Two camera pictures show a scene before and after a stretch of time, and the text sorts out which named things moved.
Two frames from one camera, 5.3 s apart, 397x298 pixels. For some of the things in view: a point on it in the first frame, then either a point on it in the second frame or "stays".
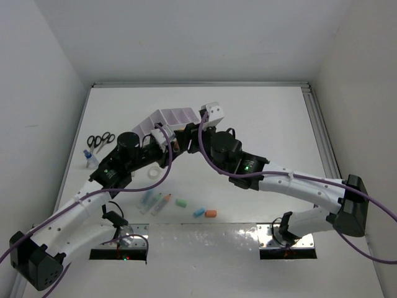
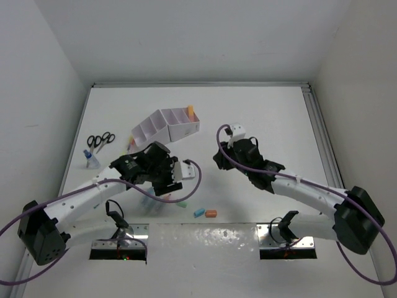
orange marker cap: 211,213 stays
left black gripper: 162,157 → 167,184
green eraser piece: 181,202 stays
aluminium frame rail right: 331,167 stays
